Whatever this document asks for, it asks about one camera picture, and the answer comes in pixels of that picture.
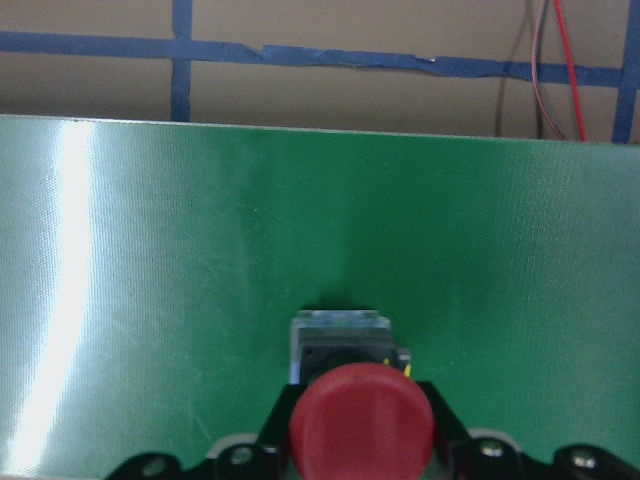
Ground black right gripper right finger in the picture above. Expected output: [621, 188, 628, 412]
[417, 381, 471, 465]

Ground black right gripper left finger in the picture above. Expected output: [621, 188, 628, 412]
[255, 384, 300, 470]

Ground red mushroom push button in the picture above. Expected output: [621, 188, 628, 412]
[289, 310, 435, 479]

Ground green conveyor belt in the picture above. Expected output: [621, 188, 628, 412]
[1, 116, 639, 478]

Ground red black conveyor wires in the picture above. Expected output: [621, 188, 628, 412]
[494, 0, 589, 142]

